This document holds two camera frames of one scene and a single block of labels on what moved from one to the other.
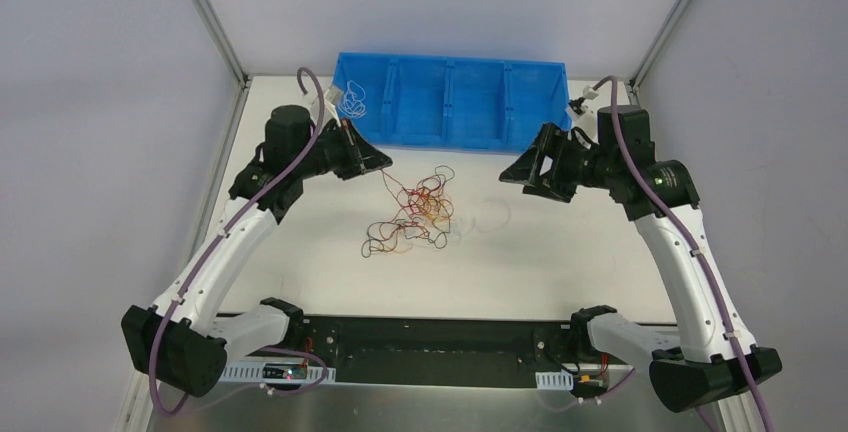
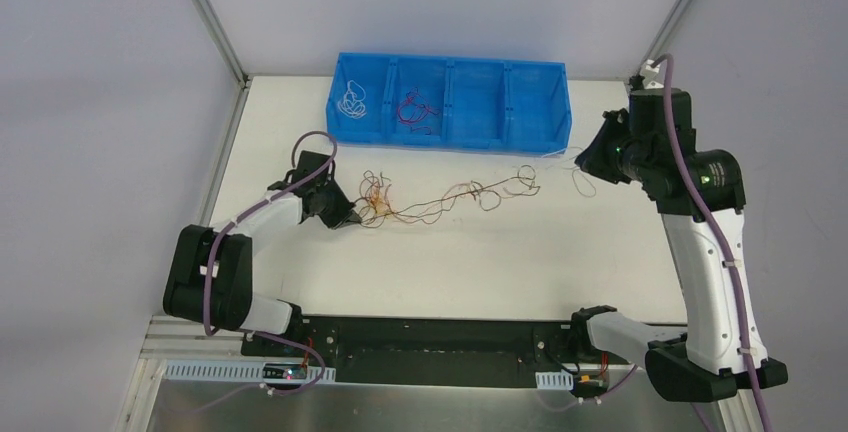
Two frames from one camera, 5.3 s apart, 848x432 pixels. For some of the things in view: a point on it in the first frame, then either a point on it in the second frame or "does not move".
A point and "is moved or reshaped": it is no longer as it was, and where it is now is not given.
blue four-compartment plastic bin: [453, 104] does not move
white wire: [352, 104] does not move
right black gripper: [553, 165] → [607, 148]
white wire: [492, 215] is moved or reshaped
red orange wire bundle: [427, 209] → [436, 207]
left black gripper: [348, 151] → [324, 197]
